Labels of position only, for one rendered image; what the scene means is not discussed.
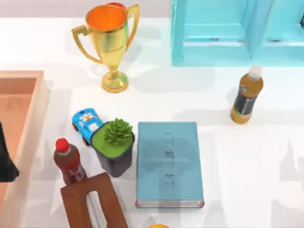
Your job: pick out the green plant in black pot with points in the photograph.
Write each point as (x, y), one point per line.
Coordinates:
(114, 147)

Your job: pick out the blue-grey book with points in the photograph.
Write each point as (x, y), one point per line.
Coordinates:
(169, 164)

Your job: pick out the blue toy car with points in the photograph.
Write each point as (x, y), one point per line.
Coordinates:
(86, 122)

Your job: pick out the gold trophy cup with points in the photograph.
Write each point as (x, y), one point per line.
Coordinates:
(109, 38)

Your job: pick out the light blue rack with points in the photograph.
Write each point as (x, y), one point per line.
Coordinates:
(213, 47)

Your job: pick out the amber bottle with white cap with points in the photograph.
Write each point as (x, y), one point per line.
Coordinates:
(245, 99)

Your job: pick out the red bottle with red cap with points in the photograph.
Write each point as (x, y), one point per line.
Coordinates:
(69, 164)

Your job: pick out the yellow round object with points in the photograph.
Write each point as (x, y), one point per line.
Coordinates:
(158, 226)

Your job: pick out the red object behind trophy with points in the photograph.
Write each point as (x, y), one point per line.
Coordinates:
(116, 4)

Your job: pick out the brown wooden tissue box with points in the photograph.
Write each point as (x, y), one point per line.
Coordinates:
(78, 204)

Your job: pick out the salmon-coloured shallow box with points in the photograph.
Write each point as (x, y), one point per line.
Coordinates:
(21, 114)

